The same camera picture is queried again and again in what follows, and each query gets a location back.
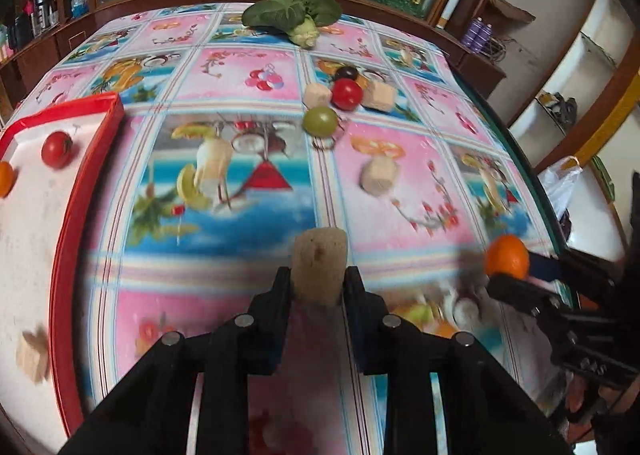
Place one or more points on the small orange in tray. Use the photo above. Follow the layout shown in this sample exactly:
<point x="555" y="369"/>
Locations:
<point x="7" y="178"/>

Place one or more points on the large orange fruit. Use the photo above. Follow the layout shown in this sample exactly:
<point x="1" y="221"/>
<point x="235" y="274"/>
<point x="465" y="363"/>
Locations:
<point x="507" y="254"/>

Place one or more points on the green bok choy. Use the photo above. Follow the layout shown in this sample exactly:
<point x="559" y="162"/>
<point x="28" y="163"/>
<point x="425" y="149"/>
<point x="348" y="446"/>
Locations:
<point x="300" y="20"/>

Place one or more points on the red-rimmed white tray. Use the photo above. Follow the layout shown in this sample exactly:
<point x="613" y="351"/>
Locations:
<point x="42" y="220"/>

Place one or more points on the colourful fruit-print tablecloth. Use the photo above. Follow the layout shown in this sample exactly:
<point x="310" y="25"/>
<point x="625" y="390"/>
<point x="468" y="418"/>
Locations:
<point x="211" y="177"/>

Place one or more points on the beige block in tray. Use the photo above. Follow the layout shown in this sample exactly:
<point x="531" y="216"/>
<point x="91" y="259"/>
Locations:
<point x="32" y="355"/>

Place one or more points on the beige wedge sponge block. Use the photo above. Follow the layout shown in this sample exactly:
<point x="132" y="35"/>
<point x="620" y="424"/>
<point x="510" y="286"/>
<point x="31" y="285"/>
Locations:
<point x="379" y="96"/>

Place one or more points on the purple bottle left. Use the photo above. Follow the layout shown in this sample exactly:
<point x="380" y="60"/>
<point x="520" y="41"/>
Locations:
<point x="471" y="33"/>

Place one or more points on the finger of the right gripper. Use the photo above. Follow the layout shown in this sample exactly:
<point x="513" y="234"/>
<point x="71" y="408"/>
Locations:
<point x="574" y="268"/>
<point x="529" y="299"/>

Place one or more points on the dark purple plum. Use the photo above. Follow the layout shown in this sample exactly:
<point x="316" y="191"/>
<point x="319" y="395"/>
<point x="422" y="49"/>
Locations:
<point x="346" y="72"/>

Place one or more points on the red tomato on table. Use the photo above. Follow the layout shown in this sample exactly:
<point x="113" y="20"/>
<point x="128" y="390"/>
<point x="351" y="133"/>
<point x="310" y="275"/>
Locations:
<point x="346" y="94"/>

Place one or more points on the red tomato in tray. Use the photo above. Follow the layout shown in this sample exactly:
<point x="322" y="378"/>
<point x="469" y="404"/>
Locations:
<point x="57" y="149"/>

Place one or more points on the beige cylindrical sponge block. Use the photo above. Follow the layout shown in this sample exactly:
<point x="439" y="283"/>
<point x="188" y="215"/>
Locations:
<point x="318" y="265"/>

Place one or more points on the round beige sponge ball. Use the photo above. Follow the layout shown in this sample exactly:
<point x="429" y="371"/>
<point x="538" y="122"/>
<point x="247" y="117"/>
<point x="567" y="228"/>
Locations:
<point x="316" y="95"/>

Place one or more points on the beige block on table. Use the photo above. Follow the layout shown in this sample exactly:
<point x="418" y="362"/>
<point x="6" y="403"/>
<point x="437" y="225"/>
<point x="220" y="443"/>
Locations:
<point x="378" y="175"/>

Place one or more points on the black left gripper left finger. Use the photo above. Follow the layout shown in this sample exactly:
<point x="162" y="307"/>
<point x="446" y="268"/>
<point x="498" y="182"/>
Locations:
<point x="149" y="410"/>

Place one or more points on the green grape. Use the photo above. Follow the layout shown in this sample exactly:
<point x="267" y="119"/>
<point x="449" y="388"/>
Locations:
<point x="320" y="122"/>

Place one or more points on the white plastic bag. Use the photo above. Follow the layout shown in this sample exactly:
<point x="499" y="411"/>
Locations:
<point x="558" y="181"/>

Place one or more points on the purple bottle right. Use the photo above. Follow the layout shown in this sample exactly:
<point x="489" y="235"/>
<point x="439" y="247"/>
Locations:
<point x="482" y="38"/>

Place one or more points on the purple bottle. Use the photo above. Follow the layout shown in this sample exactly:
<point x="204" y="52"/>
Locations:
<point x="471" y="33"/>
<point x="482" y="38"/>

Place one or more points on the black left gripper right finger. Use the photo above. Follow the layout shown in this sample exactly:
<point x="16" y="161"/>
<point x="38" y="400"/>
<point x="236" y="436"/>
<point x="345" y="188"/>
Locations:
<point x="442" y="392"/>

